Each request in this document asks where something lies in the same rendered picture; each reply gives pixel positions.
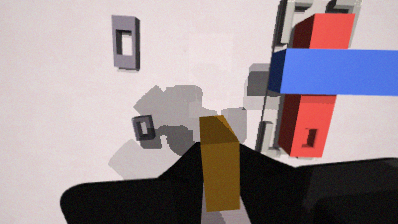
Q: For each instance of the blue bar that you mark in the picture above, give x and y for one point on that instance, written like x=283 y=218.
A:
x=335 y=71

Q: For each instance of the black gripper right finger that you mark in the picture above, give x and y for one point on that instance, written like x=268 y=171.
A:
x=278 y=193

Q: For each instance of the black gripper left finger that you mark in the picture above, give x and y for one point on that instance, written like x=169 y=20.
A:
x=175 y=197

